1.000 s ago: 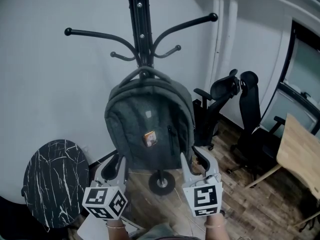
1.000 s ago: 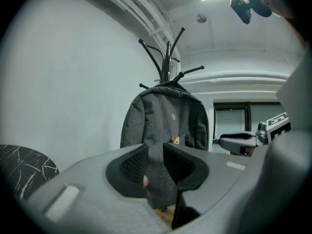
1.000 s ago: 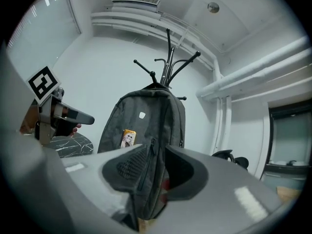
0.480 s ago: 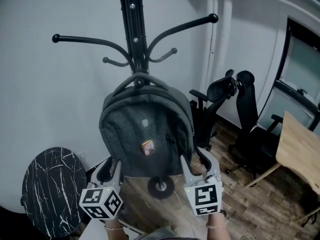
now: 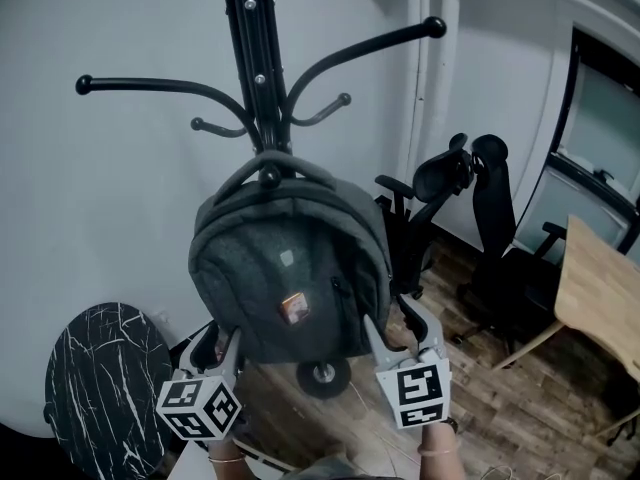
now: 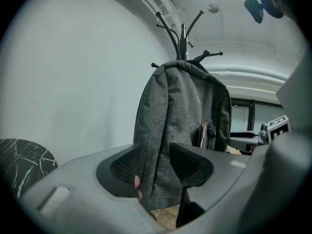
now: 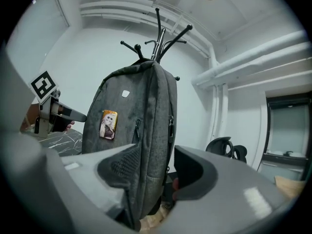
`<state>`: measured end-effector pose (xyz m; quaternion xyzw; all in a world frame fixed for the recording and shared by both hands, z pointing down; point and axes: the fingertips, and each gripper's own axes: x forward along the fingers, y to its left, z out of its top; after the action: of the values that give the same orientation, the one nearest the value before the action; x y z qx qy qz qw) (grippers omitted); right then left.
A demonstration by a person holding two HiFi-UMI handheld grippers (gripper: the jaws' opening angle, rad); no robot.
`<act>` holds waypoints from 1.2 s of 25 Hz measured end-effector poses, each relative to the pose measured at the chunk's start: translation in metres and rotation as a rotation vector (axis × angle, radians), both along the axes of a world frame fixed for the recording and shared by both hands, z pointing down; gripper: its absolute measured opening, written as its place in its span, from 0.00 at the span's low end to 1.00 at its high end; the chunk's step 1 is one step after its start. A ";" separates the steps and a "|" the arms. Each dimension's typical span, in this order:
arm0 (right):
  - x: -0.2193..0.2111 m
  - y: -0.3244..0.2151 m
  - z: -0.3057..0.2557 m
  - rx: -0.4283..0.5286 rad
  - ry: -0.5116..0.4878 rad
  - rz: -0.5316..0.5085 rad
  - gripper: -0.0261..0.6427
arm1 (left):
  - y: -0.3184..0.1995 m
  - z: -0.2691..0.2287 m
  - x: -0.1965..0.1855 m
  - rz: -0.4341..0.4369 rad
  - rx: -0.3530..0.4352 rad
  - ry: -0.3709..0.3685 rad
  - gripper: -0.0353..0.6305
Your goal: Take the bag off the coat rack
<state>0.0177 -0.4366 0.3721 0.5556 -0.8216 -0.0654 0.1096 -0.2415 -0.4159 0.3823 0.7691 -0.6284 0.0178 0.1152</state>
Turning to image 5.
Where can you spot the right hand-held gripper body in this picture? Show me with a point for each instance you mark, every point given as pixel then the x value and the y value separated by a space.
pixel 417 393

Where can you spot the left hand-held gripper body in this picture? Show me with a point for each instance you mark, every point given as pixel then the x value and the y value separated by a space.
pixel 200 408

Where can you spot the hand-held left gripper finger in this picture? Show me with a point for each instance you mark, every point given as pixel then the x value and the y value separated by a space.
pixel 186 355
pixel 231 358

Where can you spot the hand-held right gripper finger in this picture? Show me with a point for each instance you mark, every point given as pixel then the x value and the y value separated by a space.
pixel 431 335
pixel 382 353

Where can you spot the grey backpack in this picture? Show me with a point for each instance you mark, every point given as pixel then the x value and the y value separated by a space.
pixel 250 268

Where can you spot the black metal coat rack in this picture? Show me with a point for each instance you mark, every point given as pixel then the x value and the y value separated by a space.
pixel 260 68

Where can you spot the person's right forearm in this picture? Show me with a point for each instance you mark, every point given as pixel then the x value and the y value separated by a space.
pixel 440 465

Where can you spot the person's left forearm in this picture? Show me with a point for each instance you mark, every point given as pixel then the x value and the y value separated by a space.
pixel 227 470

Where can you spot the orange photo badge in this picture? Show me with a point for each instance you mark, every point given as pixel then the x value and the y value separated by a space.
pixel 295 308

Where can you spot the black marble round table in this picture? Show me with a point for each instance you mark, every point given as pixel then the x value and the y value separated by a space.
pixel 100 393

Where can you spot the person's grey trousers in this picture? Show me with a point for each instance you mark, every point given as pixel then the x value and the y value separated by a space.
pixel 340 470

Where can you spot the black office chair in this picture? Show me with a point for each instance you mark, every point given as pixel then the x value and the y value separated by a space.
pixel 625 393
pixel 495 218
pixel 435 178

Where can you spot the light wooden desk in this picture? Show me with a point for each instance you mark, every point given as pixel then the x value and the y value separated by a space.
pixel 600 278

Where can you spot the black framed window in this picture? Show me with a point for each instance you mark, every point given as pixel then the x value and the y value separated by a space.
pixel 605 118

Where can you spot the white wall pipe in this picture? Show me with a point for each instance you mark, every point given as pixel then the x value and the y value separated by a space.
pixel 425 93

